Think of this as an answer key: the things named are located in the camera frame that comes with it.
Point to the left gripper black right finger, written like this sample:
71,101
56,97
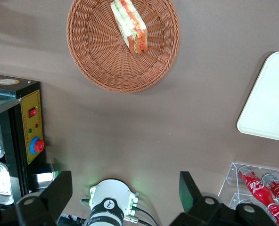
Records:
196,212

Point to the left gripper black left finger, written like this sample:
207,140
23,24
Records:
47,207

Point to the triangular sandwich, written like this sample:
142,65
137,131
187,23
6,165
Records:
130,26

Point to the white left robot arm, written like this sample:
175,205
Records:
111,190

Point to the cream rectangular plastic tray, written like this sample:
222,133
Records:
269,101

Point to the brown round wicker basket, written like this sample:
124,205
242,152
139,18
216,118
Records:
94,58

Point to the small silver box device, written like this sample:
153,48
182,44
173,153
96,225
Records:
45,176

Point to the clear acrylic bottle rack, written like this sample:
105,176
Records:
231,179

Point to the black yellow-panel food warmer cabinet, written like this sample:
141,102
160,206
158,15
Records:
33,117

